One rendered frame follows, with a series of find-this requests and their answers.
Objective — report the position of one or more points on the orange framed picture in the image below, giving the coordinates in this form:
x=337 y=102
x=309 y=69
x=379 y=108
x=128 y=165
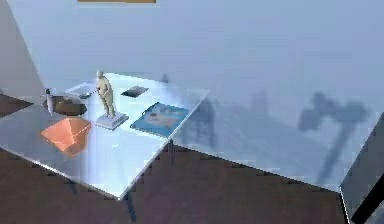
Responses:
x=116 y=1

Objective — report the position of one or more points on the dark flat phone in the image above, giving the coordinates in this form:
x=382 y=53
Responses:
x=134 y=91

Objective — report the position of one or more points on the blue book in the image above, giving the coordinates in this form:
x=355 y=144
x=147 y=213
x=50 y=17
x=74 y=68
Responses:
x=161 y=119

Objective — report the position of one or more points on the white pepper shaker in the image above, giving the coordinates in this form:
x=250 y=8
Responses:
x=49 y=101

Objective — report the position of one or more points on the beige human statue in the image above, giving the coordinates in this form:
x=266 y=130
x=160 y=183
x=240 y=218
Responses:
x=106 y=96

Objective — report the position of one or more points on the brown round plate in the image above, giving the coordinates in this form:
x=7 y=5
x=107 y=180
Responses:
x=66 y=106

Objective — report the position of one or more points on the grey room door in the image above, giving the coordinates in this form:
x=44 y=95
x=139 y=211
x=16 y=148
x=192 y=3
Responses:
x=361 y=173

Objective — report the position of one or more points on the white table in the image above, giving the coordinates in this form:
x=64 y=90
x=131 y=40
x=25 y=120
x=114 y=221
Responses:
x=110 y=160

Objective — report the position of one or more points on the orange faceted bowl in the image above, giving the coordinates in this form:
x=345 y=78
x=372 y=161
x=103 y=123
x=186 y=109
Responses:
x=66 y=133

